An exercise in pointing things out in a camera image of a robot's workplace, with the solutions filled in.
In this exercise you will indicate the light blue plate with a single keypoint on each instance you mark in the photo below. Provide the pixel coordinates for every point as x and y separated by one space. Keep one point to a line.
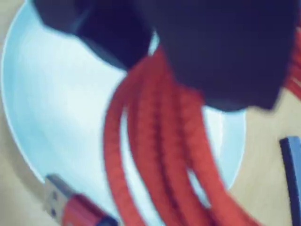
58 106

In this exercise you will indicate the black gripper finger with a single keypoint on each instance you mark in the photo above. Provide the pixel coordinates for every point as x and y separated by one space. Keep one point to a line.
105 28
223 51

